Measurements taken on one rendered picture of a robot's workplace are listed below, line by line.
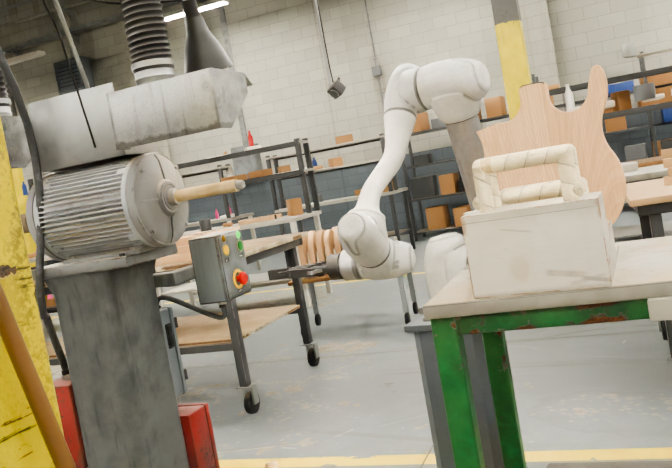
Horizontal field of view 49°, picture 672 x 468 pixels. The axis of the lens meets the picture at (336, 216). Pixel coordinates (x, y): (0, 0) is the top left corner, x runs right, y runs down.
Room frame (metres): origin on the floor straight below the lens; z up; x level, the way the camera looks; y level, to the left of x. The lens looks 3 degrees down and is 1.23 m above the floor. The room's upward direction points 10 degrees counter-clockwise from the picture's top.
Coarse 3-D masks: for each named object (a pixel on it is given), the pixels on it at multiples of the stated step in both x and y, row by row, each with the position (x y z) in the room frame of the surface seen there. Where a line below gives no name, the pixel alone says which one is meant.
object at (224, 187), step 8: (208, 184) 1.93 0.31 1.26; (216, 184) 1.92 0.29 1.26; (224, 184) 1.91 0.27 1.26; (232, 184) 1.90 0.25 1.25; (176, 192) 1.96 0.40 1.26; (184, 192) 1.95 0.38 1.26; (192, 192) 1.94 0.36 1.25; (200, 192) 1.93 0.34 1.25; (208, 192) 1.92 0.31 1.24; (216, 192) 1.92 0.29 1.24; (224, 192) 1.91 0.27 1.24; (176, 200) 1.96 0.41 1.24; (184, 200) 1.96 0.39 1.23
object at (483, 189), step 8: (472, 168) 1.52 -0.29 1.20; (480, 176) 1.50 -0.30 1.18; (488, 176) 1.51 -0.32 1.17; (480, 184) 1.50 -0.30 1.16; (488, 184) 1.51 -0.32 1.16; (480, 192) 1.51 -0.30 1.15; (488, 192) 1.50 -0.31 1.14; (480, 200) 1.51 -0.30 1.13; (488, 200) 1.50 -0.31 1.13; (480, 208) 1.51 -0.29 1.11; (488, 208) 1.50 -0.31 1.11
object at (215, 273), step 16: (192, 240) 2.19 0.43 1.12; (208, 240) 2.17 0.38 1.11; (240, 240) 2.28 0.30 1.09; (192, 256) 2.19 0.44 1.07; (208, 256) 2.17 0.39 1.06; (224, 256) 2.18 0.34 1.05; (240, 256) 2.27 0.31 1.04; (208, 272) 2.18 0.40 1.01; (224, 272) 2.17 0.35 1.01; (208, 288) 2.18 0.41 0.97; (224, 288) 2.16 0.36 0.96; (240, 288) 2.24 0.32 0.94; (224, 304) 2.22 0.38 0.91
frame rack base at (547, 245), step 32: (480, 224) 1.50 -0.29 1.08; (512, 224) 1.47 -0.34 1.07; (544, 224) 1.45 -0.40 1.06; (576, 224) 1.43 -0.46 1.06; (480, 256) 1.50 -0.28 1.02; (512, 256) 1.48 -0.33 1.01; (544, 256) 1.45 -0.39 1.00; (576, 256) 1.43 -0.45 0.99; (608, 256) 1.43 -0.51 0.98; (480, 288) 1.51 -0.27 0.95; (512, 288) 1.48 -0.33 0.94; (544, 288) 1.46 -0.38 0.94; (576, 288) 1.43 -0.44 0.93
